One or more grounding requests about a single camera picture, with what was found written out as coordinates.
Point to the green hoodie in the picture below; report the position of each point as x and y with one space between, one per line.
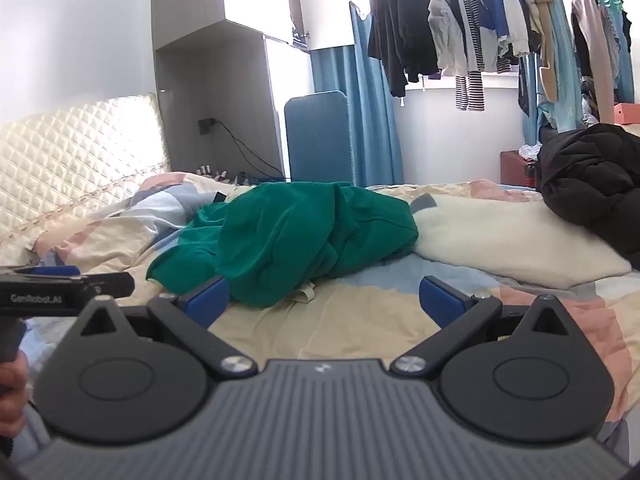
300 235

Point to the grey wardrobe cabinet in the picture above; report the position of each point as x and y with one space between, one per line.
175 85

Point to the person's left hand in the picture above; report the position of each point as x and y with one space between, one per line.
12 390

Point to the black puffer jacket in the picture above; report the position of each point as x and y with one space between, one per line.
590 180

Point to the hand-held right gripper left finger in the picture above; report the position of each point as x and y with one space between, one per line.
205 302

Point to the row of hanging clothes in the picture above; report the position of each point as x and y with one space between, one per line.
450 20

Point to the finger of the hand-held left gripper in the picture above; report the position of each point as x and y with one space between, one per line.
107 285
55 271

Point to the blue curtain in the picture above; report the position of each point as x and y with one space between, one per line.
375 110

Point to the blue padded panel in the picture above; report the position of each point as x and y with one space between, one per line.
315 135

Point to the white fluffy blanket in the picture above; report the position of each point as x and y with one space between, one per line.
500 240

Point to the red suitcase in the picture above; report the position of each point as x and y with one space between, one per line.
515 170

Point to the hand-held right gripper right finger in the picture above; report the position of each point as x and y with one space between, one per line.
442 302

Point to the clear plastic bag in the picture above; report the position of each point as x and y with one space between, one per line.
530 150

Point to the patchwork bed quilt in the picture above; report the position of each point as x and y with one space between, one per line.
350 320

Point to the cream quilted headboard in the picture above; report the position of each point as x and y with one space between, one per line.
75 150

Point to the row of small bottles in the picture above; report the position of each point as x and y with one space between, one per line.
212 172

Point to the black wall socket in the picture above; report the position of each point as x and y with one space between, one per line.
206 126

